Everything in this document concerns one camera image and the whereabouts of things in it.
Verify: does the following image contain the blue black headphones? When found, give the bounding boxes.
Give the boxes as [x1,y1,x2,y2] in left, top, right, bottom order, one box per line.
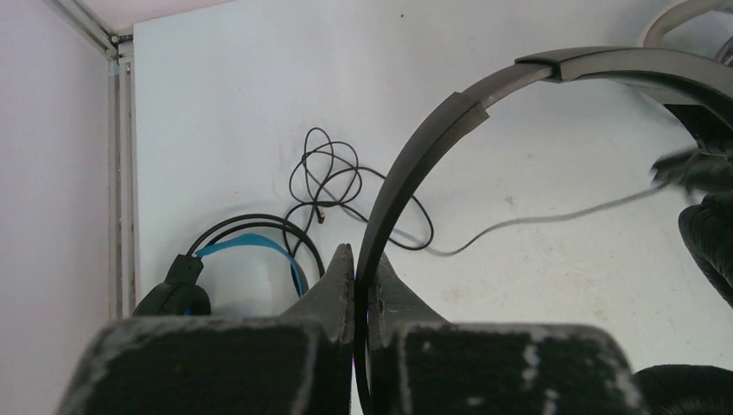
[134,214,325,317]

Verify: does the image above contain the white headphones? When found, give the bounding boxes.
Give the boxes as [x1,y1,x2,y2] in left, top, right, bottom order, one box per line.
[637,0,732,48]

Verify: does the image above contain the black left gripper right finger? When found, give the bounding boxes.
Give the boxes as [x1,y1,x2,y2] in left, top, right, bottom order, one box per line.
[368,258,647,414]

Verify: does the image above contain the aluminium frame rail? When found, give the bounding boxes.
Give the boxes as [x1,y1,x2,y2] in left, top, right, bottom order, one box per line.
[46,1,137,319]

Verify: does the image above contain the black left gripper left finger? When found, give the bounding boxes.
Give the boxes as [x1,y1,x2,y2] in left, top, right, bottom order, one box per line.
[58,244,354,414]

